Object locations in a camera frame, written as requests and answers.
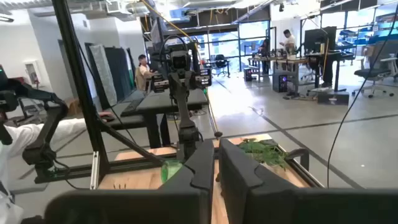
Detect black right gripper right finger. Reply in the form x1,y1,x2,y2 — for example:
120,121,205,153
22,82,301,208
218,138,299,224

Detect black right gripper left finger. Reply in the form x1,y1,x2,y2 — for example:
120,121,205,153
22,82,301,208
141,140,216,224

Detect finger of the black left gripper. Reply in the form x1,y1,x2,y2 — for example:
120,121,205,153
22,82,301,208
180,72,192,94
169,72,181,94

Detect green spray bottle white trigger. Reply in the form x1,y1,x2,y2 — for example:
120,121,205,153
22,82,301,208
160,159,183,184

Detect black office chair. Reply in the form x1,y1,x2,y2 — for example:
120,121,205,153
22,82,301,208
214,54,231,78

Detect person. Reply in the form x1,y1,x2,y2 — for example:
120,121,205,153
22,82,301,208
0,111,116,224
257,39,272,75
279,29,298,60
135,54,157,93

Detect green potted plant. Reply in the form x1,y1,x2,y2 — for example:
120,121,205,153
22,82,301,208
238,138,292,170

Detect black keyboard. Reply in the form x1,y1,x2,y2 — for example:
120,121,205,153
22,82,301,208
121,98,146,116

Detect dark fabric backdrop panel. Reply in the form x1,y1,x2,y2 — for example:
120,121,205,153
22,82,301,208
104,46,134,103

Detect grey fabric backdrop panel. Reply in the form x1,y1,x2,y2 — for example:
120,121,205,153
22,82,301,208
88,43,119,108

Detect black lit computer tower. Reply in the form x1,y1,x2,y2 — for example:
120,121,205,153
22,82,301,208
272,73,289,93

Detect wooden workbench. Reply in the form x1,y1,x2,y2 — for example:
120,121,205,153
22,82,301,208
248,55,309,91

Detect silver aluminium extrusion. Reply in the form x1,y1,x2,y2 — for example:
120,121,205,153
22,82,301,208
90,151,101,190

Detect black computer monitor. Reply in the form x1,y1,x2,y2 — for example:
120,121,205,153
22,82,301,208
303,26,338,55

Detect black floor box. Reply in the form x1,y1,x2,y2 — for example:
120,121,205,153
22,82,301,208
317,90,350,106

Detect black monitor desk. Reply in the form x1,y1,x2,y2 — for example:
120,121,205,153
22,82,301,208
306,50,351,94

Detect grey office chair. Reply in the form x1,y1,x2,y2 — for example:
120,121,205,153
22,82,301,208
352,43,398,99

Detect black curved bracket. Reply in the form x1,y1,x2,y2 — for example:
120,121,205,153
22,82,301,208
285,148,310,170

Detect black aluminium rig frame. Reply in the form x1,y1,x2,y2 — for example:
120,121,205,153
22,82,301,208
34,0,324,190

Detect long black cable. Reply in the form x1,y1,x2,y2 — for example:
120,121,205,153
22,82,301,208
326,6,398,189

